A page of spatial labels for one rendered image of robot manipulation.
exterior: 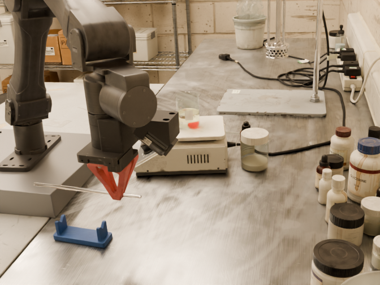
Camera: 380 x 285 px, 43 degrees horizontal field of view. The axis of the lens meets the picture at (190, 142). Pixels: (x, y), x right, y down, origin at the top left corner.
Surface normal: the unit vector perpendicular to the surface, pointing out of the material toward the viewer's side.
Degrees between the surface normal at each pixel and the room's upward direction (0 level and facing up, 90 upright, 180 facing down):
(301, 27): 90
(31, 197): 90
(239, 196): 0
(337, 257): 0
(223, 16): 90
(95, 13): 25
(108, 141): 90
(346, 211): 0
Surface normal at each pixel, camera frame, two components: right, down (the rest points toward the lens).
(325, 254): -0.05, -0.91
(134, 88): 0.59, 0.30
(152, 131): -0.31, 0.40
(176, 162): -0.03, 0.41
